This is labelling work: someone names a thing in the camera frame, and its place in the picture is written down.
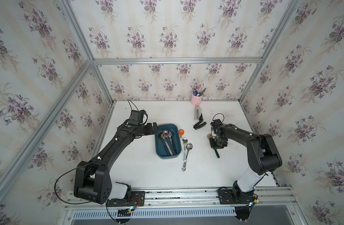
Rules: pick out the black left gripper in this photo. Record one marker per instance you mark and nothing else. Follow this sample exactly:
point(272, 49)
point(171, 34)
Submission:
point(150, 131)

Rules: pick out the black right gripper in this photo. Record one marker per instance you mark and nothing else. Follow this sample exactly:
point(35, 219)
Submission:
point(214, 146)

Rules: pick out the silver spoon pink handle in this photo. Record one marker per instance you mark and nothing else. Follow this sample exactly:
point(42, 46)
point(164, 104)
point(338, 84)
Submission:
point(165, 132)

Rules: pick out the orange plastic spoon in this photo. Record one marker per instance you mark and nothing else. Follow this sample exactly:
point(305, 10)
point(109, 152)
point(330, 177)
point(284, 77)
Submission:
point(181, 133)

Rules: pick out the small silver spoon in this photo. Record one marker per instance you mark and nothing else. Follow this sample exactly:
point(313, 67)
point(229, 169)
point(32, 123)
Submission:
point(185, 142)

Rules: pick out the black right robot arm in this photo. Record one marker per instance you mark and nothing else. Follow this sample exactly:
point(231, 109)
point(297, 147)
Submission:
point(262, 153)

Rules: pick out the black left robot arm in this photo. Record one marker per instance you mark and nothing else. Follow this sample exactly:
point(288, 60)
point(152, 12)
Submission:
point(93, 182)

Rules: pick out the teal plastic storage box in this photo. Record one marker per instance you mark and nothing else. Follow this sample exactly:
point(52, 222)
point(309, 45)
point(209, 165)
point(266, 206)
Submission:
point(159, 146)

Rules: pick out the black stapler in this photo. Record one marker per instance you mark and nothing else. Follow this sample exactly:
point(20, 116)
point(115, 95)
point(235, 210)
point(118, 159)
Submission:
point(201, 123)

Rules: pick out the pink pen holder cup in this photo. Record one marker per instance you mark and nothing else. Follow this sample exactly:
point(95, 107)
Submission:
point(196, 100)

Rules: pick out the pens in cup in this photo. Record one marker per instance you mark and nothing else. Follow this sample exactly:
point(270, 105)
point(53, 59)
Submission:
point(198, 92)

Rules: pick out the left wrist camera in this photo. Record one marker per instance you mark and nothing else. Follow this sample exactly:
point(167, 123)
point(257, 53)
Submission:
point(136, 118)

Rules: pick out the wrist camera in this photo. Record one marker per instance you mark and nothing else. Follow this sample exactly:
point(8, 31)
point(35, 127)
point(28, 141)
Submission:
point(136, 118)
point(215, 124)

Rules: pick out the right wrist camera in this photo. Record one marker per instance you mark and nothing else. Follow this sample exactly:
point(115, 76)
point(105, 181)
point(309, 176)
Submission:
point(215, 124)

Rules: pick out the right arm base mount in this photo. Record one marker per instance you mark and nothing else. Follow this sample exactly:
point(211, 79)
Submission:
point(235, 196)

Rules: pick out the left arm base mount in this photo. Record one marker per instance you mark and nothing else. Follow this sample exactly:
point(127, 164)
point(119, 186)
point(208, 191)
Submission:
point(134, 198)

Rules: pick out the white slotted cable duct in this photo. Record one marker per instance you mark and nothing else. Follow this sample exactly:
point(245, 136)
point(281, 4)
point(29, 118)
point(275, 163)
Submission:
point(143, 213)

